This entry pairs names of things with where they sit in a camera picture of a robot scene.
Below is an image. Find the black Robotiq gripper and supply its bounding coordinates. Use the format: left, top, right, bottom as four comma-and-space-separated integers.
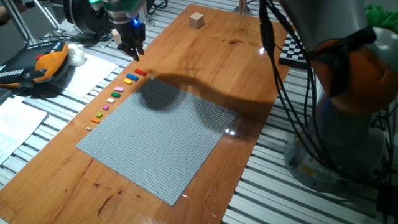
114, 19, 146, 62

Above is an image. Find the person forearm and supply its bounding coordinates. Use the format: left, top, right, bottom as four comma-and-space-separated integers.
0, 4, 27, 26

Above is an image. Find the grey Lego baseplate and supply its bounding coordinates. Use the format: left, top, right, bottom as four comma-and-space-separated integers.
75, 77, 238, 207

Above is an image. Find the small wooden block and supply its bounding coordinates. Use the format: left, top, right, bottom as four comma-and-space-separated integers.
111, 29, 123, 45

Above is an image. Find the white paper sheet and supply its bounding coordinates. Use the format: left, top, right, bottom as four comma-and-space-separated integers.
0, 96, 49, 166
46, 52, 119, 98

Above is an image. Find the light wooden cube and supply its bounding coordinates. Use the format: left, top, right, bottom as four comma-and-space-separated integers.
189, 12, 205, 30

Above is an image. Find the glossy wooden board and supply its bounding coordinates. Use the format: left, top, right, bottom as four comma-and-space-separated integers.
0, 3, 290, 224

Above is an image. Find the grey metal tripod leg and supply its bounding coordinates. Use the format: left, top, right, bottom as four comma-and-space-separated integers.
32, 0, 66, 35
1, 0, 37, 47

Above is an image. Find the orange black teach pendant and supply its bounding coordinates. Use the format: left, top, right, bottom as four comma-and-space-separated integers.
0, 40, 70, 89

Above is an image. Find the black computer keyboard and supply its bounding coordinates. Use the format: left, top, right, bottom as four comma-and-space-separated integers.
0, 88, 12, 103

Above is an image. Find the black white checkerboard card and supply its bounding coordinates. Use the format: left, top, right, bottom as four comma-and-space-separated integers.
278, 32, 308, 70

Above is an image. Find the green cloth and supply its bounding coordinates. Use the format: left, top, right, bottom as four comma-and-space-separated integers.
365, 3, 398, 35

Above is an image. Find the green wrist adapter mount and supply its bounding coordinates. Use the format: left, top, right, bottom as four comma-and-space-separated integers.
89, 0, 147, 18

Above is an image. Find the tan frame post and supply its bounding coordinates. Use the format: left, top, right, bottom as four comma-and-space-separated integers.
233, 0, 253, 16

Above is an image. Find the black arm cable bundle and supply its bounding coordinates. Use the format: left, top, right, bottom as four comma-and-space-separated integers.
257, 0, 383, 184

